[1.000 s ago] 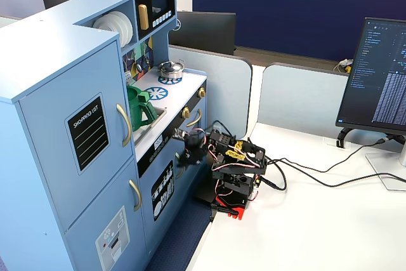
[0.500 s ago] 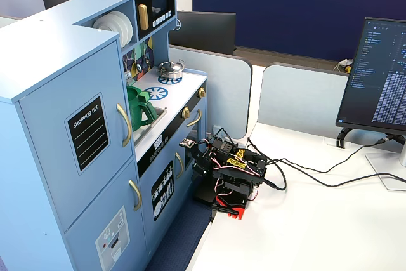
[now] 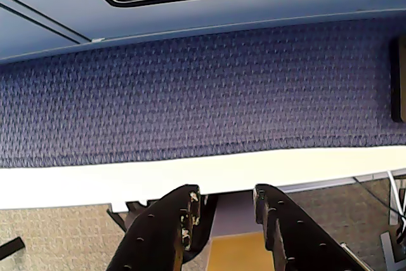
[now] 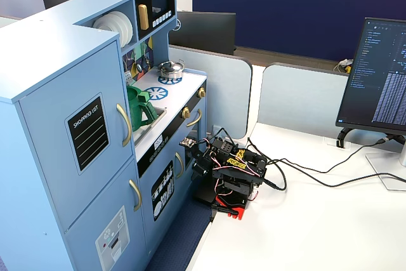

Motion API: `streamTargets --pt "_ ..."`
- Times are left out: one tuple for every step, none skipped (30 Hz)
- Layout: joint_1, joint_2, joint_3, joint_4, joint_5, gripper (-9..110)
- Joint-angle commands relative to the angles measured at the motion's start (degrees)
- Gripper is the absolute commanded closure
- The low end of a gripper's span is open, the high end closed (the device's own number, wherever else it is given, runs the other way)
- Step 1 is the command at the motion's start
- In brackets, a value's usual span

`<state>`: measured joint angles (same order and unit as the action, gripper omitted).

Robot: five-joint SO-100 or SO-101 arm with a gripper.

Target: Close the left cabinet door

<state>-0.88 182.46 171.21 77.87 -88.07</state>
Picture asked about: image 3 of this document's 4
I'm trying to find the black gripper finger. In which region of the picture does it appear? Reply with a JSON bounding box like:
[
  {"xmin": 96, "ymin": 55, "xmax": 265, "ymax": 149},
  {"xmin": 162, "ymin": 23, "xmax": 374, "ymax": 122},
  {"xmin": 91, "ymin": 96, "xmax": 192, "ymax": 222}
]
[
  {"xmin": 252, "ymin": 183, "xmax": 372, "ymax": 271},
  {"xmin": 106, "ymin": 183, "xmax": 210, "ymax": 271}
]

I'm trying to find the yellow wooden board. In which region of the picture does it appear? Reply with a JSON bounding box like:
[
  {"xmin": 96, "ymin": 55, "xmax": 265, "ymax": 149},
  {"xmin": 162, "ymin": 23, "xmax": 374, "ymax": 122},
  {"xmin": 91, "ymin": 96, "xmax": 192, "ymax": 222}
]
[{"xmin": 207, "ymin": 232, "xmax": 275, "ymax": 271}]

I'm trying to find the grey metal angle piece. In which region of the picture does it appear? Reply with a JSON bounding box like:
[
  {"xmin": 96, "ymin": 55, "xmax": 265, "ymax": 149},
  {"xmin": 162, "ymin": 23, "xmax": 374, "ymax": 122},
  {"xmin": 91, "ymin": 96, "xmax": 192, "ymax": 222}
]
[{"xmin": 379, "ymin": 232, "xmax": 402, "ymax": 268}]

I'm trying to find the blue woven mat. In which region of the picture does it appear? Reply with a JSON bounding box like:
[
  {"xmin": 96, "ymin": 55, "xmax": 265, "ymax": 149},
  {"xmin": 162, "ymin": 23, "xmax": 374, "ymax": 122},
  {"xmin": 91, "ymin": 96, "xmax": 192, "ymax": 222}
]
[{"xmin": 0, "ymin": 17, "xmax": 406, "ymax": 169}]

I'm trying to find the black table bracket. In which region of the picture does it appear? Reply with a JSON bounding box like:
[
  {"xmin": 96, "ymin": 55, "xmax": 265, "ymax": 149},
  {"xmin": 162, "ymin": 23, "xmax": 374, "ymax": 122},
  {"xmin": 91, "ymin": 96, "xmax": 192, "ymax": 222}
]
[{"xmin": 106, "ymin": 199, "xmax": 150, "ymax": 232}]

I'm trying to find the white cable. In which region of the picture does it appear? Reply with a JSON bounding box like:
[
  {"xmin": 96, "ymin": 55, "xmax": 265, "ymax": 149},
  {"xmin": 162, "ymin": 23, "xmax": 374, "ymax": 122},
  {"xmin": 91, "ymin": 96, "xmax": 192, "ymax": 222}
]
[{"xmin": 386, "ymin": 171, "xmax": 401, "ymax": 224}]

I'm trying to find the black strap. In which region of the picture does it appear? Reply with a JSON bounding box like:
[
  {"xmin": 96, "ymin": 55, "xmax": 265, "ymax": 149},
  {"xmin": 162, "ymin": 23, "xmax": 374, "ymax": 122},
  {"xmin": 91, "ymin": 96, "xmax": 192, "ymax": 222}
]
[{"xmin": 0, "ymin": 237, "xmax": 25, "ymax": 256}]

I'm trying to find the black flat base plate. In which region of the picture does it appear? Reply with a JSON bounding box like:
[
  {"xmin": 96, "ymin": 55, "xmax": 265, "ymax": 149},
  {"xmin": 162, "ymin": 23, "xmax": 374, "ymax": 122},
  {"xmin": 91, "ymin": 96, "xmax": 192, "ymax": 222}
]
[{"xmin": 389, "ymin": 36, "xmax": 406, "ymax": 123}]

